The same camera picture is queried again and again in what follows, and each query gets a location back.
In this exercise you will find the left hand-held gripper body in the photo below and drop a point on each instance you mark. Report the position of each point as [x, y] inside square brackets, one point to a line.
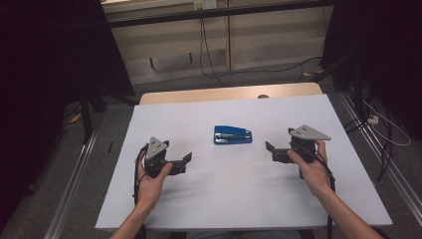
[156, 156]

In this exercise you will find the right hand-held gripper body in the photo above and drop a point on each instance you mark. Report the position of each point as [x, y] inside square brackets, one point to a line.
[305, 146]

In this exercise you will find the blue stapler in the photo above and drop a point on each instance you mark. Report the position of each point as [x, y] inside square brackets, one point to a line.
[232, 136]

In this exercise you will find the person's right hand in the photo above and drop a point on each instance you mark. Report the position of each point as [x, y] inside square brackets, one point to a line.
[316, 176]

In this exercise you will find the person's left hand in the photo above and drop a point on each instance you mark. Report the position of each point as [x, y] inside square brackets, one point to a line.
[149, 189]

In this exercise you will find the round brown table grommet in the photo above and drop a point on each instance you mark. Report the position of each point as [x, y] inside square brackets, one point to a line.
[263, 96]

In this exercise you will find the white table mat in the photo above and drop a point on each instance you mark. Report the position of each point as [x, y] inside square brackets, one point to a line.
[215, 192]

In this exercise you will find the yellow floor tape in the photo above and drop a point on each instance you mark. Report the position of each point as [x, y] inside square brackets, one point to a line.
[76, 118]
[313, 72]

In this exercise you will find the white power strip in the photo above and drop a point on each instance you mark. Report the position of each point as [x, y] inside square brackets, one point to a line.
[373, 119]

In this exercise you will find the black metal stand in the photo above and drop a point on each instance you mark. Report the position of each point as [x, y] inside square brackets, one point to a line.
[87, 116]
[356, 86]

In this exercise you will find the black curtain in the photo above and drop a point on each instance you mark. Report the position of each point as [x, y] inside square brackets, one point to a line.
[381, 49]
[49, 66]

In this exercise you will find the black horizontal bar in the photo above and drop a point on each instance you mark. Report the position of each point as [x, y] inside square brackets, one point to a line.
[215, 13]

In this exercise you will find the aluminium floor rail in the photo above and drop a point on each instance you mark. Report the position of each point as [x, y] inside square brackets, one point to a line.
[69, 192]
[398, 179]

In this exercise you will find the white wall socket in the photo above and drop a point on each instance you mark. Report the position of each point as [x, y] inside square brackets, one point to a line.
[205, 4]

